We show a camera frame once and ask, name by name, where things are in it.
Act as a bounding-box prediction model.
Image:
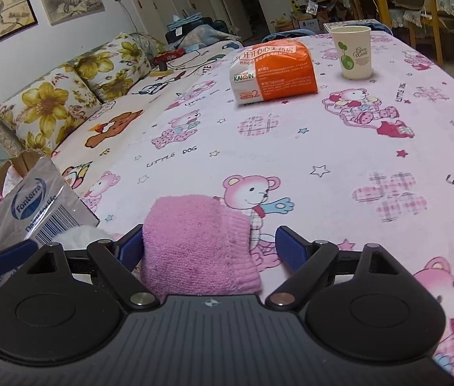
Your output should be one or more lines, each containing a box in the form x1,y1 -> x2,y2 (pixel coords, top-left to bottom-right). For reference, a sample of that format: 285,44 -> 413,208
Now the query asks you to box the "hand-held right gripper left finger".
26,225 -> 160,311

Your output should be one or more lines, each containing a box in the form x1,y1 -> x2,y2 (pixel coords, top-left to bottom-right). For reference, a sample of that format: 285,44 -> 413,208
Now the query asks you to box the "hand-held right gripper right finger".
265,226 -> 416,311

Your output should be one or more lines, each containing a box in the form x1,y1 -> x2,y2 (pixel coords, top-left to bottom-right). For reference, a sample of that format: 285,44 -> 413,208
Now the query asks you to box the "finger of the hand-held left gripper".
0,240 -> 39,302

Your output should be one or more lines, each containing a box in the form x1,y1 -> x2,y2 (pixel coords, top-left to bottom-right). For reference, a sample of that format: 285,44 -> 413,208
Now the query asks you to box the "cardboard box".
0,151 -> 101,302

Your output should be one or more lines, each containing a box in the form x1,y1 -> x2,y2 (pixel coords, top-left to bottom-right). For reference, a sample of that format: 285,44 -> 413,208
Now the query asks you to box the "pink fuzzy sock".
141,195 -> 262,302

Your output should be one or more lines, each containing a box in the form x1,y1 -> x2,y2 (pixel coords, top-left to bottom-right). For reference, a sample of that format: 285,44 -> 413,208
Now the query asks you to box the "white and pink cloth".
0,167 -> 27,210

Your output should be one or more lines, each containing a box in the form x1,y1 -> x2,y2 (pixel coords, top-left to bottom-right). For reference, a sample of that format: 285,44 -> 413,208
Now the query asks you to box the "sofa with cartoon cover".
52,40 -> 244,178

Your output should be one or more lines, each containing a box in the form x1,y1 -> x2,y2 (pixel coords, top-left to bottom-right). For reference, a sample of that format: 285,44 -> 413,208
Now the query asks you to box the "yellow floral cushion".
0,66 -> 107,157
74,34 -> 151,103

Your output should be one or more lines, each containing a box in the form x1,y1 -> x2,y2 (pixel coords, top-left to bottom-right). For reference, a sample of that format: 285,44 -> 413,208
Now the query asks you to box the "orange and white packet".
230,40 -> 319,106

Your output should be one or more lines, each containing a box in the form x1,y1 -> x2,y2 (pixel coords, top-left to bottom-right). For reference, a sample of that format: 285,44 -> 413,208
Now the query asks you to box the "white paper cup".
329,25 -> 373,80

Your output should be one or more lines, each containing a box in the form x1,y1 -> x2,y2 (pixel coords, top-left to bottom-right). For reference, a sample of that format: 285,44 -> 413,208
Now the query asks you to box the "blue chair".
269,28 -> 316,43

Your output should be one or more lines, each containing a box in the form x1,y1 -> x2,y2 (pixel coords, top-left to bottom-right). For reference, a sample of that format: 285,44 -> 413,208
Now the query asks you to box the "black bag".
165,18 -> 228,43

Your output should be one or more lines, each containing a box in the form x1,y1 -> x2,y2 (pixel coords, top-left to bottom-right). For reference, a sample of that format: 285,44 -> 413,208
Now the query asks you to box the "wooden chair with cloth cover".
372,0 -> 454,49

